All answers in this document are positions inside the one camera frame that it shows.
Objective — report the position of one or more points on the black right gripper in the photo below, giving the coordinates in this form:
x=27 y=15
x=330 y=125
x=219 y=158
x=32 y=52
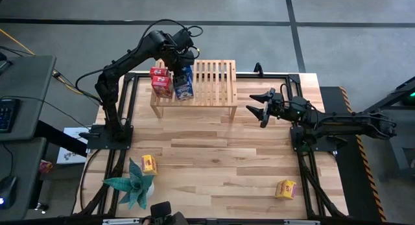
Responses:
x=275 y=106

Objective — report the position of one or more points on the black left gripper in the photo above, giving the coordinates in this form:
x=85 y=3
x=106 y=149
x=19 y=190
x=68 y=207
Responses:
x=181 y=63

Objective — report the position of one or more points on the blue Frosted Flakes cereal box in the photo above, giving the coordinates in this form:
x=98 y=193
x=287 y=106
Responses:
x=189 y=70
x=183 y=92

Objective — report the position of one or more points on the red Froot Loops cereal box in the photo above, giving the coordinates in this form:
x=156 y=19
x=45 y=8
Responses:
x=162 y=87
x=159 y=71

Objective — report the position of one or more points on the yellow Corn Pops cereal box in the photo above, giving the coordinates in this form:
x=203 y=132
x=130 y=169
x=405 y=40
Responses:
x=149 y=165
x=285 y=189

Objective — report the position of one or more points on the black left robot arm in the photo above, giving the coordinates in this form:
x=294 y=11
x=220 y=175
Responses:
x=108 y=89

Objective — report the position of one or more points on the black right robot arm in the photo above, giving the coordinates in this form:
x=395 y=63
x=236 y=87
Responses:
x=350 y=123

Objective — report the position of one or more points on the wooden slatted shelf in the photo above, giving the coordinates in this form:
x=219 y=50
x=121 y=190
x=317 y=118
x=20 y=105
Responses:
x=214 y=85

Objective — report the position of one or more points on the black clamp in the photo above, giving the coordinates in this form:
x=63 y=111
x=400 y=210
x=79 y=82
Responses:
x=258 y=70

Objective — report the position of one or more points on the white plant pot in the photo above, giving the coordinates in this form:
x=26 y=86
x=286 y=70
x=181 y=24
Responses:
x=151 y=189

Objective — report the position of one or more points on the teal artificial plant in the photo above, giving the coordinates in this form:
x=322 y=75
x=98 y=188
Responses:
x=136 y=186

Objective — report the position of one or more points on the black hazard-striped mat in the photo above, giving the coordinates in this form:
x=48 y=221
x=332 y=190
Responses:
x=353 y=186

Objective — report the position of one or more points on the white paper sheet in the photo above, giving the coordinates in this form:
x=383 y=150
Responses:
x=69 y=153

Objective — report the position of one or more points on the grey desk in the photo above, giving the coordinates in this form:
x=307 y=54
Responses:
x=29 y=89
x=22 y=173

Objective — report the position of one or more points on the pink object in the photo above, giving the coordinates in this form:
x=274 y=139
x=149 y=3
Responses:
x=45 y=166

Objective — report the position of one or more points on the black keyboard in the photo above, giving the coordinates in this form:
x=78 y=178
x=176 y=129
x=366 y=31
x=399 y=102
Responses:
x=8 y=116

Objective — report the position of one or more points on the black computer mouse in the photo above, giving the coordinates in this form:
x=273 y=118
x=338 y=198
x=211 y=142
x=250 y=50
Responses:
x=7 y=191

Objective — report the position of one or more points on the black aluminium table frame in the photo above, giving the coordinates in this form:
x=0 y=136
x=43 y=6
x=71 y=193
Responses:
x=275 y=76

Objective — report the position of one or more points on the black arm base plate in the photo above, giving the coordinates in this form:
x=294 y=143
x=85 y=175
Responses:
x=298 y=144
x=97 y=141

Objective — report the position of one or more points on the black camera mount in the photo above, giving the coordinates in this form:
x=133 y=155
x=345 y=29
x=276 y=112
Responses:
x=161 y=210

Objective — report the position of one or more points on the black neighbouring rig frame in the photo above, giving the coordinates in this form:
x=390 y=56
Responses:
x=402 y=144

